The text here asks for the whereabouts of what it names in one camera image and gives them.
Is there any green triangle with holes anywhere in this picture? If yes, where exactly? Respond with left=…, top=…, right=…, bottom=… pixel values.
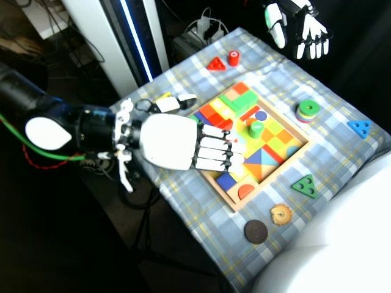
left=290, top=173, right=318, bottom=199

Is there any wooden puzzle tray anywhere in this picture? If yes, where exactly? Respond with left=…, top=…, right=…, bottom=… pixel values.
left=186, top=81, right=310, bottom=214

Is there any white power strip with plugs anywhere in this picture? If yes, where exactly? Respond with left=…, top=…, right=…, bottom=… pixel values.
left=186, top=7, right=230, bottom=43

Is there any thick green ring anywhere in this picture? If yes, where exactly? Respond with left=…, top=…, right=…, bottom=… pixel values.
left=298, top=99, right=321, bottom=118

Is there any white pillar with blue light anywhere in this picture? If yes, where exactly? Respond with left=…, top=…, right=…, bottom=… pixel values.
left=60, top=0, right=170, bottom=98

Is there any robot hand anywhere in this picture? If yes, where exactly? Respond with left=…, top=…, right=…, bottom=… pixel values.
left=139, top=93, right=247, bottom=175
left=263, top=0, right=334, bottom=60

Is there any green cable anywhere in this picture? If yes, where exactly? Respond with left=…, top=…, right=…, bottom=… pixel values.
left=0, top=112, right=87, bottom=161

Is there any round chocolate cookie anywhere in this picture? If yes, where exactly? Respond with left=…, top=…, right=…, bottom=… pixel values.
left=244, top=219, right=269, bottom=245

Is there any tan flower-shaped cookie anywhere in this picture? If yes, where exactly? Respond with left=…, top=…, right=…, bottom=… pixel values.
left=269, top=203, right=293, bottom=226

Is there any blue triangle with holes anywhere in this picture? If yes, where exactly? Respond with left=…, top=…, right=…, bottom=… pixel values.
left=346, top=119, right=373, bottom=140

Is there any red ring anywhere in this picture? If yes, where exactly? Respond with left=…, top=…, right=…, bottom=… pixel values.
left=294, top=113, right=315, bottom=124

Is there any red triangle with holes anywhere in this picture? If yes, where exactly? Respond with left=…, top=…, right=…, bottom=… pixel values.
left=206, top=56, right=227, bottom=72

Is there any white box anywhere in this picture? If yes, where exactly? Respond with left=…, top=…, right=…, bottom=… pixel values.
left=21, top=0, right=71, bottom=40

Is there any red twisted cable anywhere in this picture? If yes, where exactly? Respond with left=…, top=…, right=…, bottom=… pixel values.
left=21, top=143, right=81, bottom=170

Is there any yellow ring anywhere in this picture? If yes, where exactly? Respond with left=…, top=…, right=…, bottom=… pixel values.
left=295, top=108, right=318, bottom=120

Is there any red cylinder with letter Q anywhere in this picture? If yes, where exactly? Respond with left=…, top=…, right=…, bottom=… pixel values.
left=227, top=49, right=241, bottom=67

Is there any black box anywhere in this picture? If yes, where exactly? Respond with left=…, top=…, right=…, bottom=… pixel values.
left=170, top=32, right=208, bottom=62

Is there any green cylinder with minus sign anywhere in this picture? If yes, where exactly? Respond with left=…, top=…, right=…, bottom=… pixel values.
left=247, top=121, right=265, bottom=140

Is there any blue cube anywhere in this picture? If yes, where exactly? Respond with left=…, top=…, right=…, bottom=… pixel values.
left=215, top=172, right=238, bottom=192

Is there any blue plaid cloth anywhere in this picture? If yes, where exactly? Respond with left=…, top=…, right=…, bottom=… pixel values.
left=109, top=26, right=385, bottom=292

